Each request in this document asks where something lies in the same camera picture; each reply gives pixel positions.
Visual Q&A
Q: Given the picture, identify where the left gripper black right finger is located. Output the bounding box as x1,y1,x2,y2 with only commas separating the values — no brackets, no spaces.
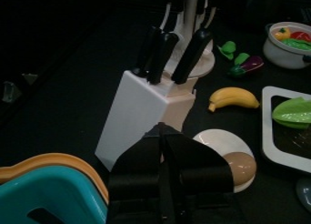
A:
162,122,250,224

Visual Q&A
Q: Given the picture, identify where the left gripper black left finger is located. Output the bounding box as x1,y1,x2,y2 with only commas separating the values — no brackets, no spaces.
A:
106,122,164,224

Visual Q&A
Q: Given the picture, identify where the white toy stove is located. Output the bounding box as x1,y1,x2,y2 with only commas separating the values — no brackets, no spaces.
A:
260,86,311,174

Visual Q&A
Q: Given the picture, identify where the brown toy egg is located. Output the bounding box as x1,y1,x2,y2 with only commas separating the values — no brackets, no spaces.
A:
222,151,258,187

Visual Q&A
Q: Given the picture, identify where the teal plastic basket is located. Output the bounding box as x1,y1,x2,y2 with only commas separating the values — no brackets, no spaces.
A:
0,165,108,224

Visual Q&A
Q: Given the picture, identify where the pale pink cloth piece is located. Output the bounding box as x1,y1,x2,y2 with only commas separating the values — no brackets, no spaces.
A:
94,70,198,172

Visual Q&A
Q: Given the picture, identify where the orange plastic basket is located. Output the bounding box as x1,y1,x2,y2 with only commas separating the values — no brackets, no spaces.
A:
0,152,111,204

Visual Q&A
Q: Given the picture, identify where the yellow toy banana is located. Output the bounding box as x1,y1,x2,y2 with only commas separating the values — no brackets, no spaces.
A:
207,87,262,113

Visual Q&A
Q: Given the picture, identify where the white utensil stand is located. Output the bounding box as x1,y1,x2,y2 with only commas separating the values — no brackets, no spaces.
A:
159,0,218,80

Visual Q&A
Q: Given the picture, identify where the purple toy eggplant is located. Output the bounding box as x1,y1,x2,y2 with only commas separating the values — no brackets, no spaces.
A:
226,52,264,78

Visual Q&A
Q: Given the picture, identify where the small green toy pepper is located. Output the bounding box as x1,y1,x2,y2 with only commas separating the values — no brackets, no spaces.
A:
216,40,238,61

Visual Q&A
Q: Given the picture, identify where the white toy pot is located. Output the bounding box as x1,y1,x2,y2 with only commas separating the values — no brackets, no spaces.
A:
262,21,311,71

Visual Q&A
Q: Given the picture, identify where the green toy leaf vegetable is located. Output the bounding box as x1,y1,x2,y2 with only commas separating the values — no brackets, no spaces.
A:
280,37,311,52

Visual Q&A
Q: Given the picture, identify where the yellow toy pepper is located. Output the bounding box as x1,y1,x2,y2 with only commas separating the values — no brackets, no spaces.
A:
274,26,292,42

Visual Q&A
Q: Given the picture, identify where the red toy tomato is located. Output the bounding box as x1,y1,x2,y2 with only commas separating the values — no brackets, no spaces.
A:
290,30,311,43

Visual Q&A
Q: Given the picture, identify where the black handled knife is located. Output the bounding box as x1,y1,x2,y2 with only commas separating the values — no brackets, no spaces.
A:
146,31,180,86
132,25,163,78
170,27,215,86

